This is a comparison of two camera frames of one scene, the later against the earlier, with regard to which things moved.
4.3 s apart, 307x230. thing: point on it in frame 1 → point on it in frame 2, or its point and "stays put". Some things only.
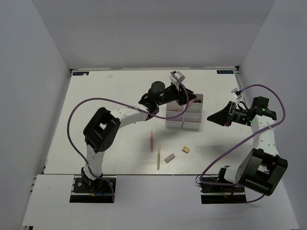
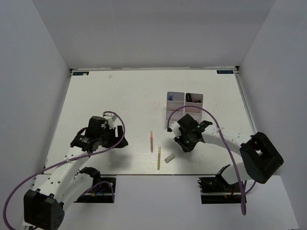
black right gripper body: [238, 115] → [185, 140]
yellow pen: [158, 158] stays put
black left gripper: [181, 95] → [116, 140]
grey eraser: [170, 158] stays put
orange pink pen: [151, 141] stays put
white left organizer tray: [172, 109] stays put
